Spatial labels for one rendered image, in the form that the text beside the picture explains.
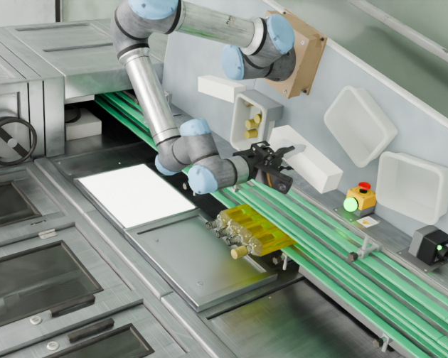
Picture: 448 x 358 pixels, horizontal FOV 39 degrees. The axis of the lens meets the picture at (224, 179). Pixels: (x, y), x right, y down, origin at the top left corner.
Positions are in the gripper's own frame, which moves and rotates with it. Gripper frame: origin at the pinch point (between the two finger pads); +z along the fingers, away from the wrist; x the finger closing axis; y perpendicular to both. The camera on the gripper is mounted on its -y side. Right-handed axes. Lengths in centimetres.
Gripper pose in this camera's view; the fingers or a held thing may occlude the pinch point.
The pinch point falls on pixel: (301, 158)
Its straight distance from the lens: 179.6
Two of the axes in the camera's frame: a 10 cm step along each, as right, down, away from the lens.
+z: 8.0, -2.2, 5.7
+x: -2.1, 7.8, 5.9
